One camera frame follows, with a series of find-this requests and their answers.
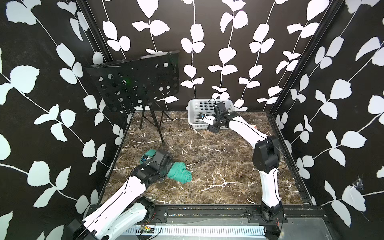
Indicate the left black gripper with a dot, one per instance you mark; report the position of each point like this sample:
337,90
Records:
165,175

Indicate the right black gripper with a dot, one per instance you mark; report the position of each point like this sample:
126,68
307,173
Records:
212,128

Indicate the green long pants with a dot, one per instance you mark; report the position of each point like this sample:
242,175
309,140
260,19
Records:
177,172

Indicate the white plastic mesh basket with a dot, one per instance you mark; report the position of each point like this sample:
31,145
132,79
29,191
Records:
204,106

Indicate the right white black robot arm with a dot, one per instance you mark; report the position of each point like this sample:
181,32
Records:
266,157

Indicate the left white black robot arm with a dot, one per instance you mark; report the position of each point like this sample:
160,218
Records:
123,209

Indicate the small green circuit board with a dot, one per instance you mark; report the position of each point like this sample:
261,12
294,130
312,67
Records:
147,230

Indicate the black perforated music stand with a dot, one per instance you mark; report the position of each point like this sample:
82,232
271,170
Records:
140,81

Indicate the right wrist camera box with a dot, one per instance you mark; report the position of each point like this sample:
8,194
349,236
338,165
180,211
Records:
220,110

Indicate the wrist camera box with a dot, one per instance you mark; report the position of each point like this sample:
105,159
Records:
220,110
162,158

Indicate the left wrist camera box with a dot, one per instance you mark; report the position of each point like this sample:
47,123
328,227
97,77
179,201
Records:
162,158

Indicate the white slotted cable duct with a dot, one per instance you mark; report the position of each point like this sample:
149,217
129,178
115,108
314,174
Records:
201,231

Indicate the black front mounting rail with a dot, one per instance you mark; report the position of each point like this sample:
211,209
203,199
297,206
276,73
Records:
251,213

